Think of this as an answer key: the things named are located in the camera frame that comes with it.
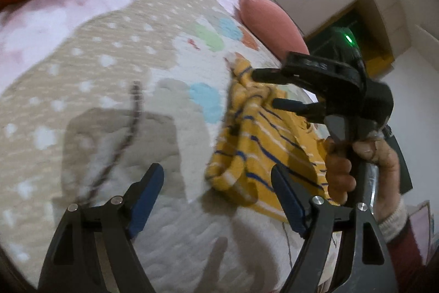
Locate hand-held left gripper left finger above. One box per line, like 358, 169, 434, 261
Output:
38, 163, 165, 293

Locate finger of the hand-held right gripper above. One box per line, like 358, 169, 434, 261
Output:
272, 98, 325, 117
252, 67, 300, 85

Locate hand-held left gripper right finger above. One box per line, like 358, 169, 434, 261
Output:
271, 163, 400, 293

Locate yellow wide-striped garment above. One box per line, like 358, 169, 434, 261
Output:
205, 53, 338, 223

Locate person's right forearm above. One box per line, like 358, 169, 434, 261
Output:
377, 199, 438, 293

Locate person's right hand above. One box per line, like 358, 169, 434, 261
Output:
324, 137, 403, 223

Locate pink ribbed pillow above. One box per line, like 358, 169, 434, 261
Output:
238, 0, 310, 57

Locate beige quilted heart-print blanket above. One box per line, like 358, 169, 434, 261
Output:
0, 0, 344, 293

